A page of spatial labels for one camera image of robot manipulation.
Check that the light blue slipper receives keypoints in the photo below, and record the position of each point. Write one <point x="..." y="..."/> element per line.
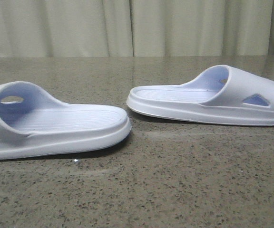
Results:
<point x="221" y="94"/>
<point x="34" y="123"/>

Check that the pale green curtain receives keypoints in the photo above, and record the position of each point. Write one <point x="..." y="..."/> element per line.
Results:
<point x="136" y="28"/>

